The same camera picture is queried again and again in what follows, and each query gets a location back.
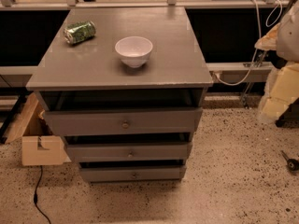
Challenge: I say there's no green crushed soda can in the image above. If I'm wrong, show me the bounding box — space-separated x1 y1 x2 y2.
64 21 96 45

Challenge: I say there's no grey bottom drawer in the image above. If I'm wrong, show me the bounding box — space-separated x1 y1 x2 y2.
79 165 186 183

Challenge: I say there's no grey drawer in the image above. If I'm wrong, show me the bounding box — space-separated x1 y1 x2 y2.
66 142 192 162
44 108 202 136
79 165 186 183

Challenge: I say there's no black floor cable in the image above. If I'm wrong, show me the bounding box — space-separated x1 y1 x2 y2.
33 165 52 224

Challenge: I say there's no wooden block fixture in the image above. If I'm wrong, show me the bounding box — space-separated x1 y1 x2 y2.
6 93 70 166

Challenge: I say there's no grey middle drawer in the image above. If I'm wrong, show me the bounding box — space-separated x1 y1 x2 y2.
66 142 192 162

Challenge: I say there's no grey rail beam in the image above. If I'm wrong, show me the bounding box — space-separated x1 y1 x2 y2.
207 62 274 84

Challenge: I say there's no grey drawer cabinet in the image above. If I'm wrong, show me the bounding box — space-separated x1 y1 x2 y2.
27 7 212 170

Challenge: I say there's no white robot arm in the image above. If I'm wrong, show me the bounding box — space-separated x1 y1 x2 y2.
255 1 299 124

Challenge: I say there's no white bowl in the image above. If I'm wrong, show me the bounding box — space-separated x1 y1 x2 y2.
115 36 153 68

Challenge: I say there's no black caster wheel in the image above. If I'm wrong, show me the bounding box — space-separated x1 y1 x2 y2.
281 151 299 171

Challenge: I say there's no metal diagonal rod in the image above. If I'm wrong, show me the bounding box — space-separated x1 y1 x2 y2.
240 51 267 109

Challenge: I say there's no grey top drawer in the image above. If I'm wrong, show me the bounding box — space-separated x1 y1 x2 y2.
44 108 202 136

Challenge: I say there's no white hanging cable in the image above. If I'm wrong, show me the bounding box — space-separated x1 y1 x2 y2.
213 0 284 87

